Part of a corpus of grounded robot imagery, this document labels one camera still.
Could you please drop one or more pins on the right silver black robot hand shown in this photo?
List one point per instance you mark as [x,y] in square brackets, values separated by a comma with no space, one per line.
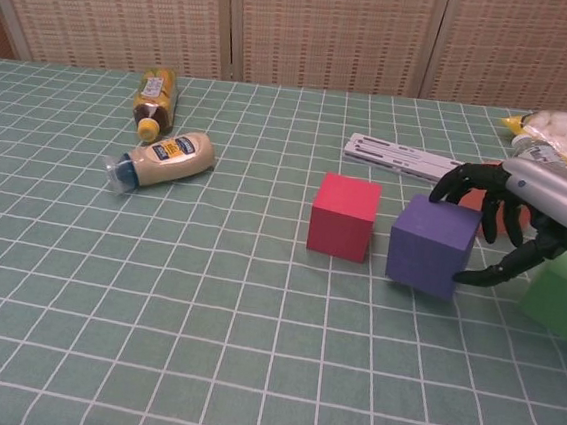
[556,198]

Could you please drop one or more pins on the orange cube block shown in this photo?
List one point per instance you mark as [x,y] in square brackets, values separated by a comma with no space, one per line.
[473,199]

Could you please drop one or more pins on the green cube block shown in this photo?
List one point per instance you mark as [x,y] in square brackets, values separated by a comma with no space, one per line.
[561,299]

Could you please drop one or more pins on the purple cube block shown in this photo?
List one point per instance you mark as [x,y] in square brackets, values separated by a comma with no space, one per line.
[425,251]

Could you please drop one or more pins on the red cube block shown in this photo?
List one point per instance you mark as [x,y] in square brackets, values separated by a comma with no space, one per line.
[343,218]

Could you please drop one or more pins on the clear plastic water bottle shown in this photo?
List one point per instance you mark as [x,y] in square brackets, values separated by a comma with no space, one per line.
[536,149]

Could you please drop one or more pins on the beige woven screen panel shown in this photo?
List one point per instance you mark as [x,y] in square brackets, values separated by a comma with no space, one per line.
[107,9]
[520,49]
[331,31]

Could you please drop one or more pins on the white folding laptop stand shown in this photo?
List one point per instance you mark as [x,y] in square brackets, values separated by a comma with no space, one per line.
[394,158]

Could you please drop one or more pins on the green checked tablecloth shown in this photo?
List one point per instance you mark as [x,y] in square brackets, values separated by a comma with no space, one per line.
[203,315]

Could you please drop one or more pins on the mayonnaise squeeze bottle blue cap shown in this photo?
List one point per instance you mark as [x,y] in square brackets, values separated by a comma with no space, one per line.
[173,159]

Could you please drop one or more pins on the tea bottle yellow cap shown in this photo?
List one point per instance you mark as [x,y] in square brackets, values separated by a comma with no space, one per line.
[154,99]

